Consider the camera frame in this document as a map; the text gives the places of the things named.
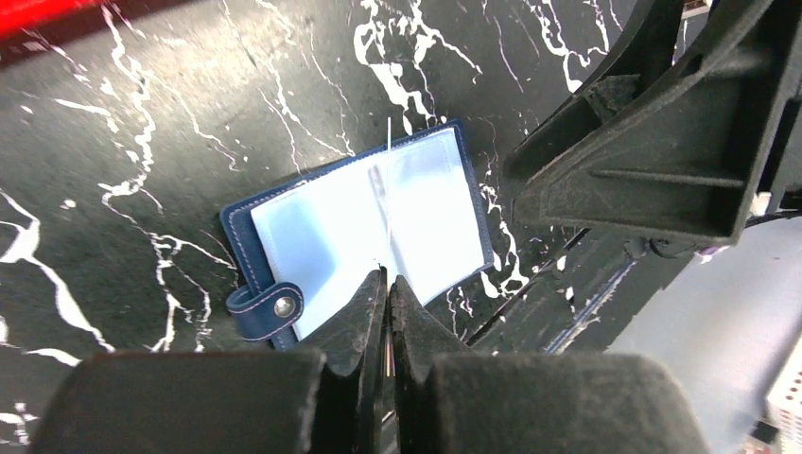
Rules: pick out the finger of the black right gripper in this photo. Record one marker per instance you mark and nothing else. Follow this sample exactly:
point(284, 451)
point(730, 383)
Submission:
point(686, 158)
point(641, 55)

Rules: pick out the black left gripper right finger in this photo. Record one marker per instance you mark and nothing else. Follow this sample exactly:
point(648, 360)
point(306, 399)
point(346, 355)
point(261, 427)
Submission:
point(451, 399)

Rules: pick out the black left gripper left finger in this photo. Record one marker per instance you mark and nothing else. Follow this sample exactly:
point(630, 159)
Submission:
point(323, 396)

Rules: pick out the left red plastic bin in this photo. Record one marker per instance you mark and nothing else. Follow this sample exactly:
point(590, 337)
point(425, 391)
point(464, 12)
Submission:
point(18, 14)

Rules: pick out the blue leather card holder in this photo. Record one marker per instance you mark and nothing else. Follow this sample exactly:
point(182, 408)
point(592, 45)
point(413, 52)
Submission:
point(304, 247)

